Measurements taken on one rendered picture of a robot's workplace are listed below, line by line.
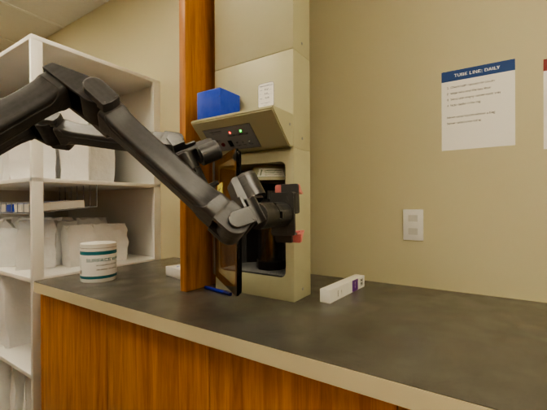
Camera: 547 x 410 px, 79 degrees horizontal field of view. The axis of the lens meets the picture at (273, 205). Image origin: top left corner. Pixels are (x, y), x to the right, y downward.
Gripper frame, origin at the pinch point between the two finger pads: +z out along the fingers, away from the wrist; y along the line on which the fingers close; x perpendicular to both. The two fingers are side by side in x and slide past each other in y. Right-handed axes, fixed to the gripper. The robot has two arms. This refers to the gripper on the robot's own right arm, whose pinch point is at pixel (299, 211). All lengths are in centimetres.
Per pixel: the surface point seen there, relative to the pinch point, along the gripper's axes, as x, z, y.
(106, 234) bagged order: 138, 30, -12
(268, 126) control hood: 11.8, 4.4, 24.8
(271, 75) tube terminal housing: 15.1, 12.6, 42.9
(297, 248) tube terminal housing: 8.5, 13.6, -11.6
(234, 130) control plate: 23.8, 4.2, 25.4
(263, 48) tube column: 18, 13, 52
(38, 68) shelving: 123, -7, 65
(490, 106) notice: -43, 55, 32
